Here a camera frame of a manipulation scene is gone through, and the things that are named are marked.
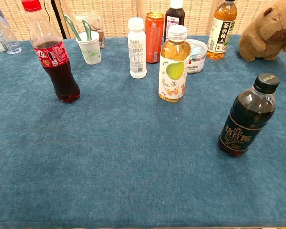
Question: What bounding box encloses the orange drink can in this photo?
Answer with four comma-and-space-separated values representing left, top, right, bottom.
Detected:
145, 12, 165, 64

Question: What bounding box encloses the thin black cable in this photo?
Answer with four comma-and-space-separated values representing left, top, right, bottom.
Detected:
43, 0, 51, 22

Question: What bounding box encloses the black-label dark drink bottle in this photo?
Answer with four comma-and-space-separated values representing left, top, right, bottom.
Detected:
218, 73, 281, 158

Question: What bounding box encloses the clear plastic snack box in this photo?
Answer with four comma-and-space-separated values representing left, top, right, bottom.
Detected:
75, 13, 106, 49

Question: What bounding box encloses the round clear lidded container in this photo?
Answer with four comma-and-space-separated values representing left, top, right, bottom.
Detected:
185, 39, 208, 74

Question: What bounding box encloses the white plastic yogurt bottle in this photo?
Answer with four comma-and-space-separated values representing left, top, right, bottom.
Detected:
127, 17, 148, 79

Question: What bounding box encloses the yellow juice bottle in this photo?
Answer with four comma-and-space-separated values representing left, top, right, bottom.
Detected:
158, 24, 192, 104

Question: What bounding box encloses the clear empty water bottle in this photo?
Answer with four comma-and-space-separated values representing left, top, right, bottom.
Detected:
0, 1, 22, 55

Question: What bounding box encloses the brown capybara plush toy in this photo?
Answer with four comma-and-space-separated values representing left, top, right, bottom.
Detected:
239, 0, 286, 62

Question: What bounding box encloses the long green plastic spoon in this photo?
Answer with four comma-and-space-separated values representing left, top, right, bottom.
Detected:
63, 14, 82, 42

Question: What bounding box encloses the red label cola bottle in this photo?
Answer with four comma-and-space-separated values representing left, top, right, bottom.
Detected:
21, 0, 81, 104

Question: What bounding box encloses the dark juice bottle white cap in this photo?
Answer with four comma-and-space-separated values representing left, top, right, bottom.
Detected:
164, 0, 186, 43

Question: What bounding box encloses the short green plastic spoon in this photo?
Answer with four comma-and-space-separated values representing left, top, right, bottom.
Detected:
82, 19, 92, 41

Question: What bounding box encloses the black stand pole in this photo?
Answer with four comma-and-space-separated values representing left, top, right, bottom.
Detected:
50, 0, 67, 40

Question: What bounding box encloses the beige bamboo folding screen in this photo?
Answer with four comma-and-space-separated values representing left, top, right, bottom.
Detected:
0, 0, 286, 41

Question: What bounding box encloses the blue tablecloth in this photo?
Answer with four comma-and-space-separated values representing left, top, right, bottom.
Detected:
0, 35, 286, 229

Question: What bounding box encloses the amber tea bottle green label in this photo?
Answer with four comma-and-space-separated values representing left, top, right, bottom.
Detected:
206, 0, 238, 61

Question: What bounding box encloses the white paper cup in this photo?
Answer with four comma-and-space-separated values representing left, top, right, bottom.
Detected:
75, 31, 102, 65

